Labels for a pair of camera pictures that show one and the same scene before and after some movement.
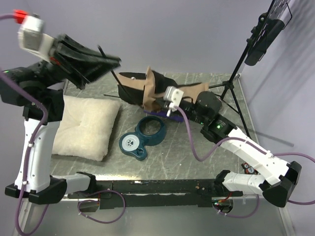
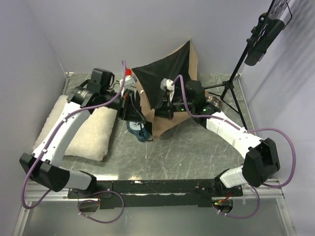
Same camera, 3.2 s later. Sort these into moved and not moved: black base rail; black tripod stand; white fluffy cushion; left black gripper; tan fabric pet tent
Moved: tan fabric pet tent; left black gripper
Not moved: black base rail; black tripod stand; white fluffy cushion
